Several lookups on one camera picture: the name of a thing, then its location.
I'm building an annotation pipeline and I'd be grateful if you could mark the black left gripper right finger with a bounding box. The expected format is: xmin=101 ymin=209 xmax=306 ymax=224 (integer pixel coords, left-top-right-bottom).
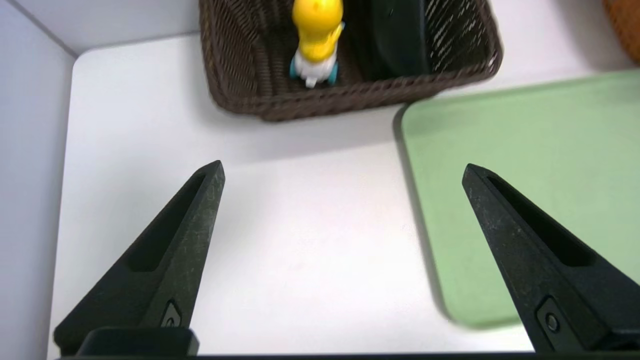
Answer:
xmin=461 ymin=163 xmax=640 ymax=354

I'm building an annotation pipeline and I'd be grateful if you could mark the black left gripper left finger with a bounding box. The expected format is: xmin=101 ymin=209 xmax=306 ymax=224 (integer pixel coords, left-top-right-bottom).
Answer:
xmin=53 ymin=160 xmax=226 ymax=354

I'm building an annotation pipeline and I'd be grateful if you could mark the yellow duck toy car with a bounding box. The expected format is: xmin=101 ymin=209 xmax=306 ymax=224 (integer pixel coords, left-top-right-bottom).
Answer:
xmin=289 ymin=0 xmax=346 ymax=89

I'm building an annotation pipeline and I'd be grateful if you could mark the black soft pouch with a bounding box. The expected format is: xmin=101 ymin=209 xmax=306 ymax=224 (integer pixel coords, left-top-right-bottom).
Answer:
xmin=357 ymin=0 xmax=433 ymax=81

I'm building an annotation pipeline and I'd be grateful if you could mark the dark brown wicker basket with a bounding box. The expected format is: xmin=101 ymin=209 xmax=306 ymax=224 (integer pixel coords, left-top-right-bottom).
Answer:
xmin=198 ymin=0 xmax=503 ymax=122

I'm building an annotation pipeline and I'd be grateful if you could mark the orange wicker basket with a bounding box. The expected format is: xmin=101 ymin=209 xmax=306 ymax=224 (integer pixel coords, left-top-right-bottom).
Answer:
xmin=602 ymin=0 xmax=640 ymax=62

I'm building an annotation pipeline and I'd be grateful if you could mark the light green plastic tray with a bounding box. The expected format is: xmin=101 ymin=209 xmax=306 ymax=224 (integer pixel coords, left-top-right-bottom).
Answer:
xmin=400 ymin=69 xmax=640 ymax=329

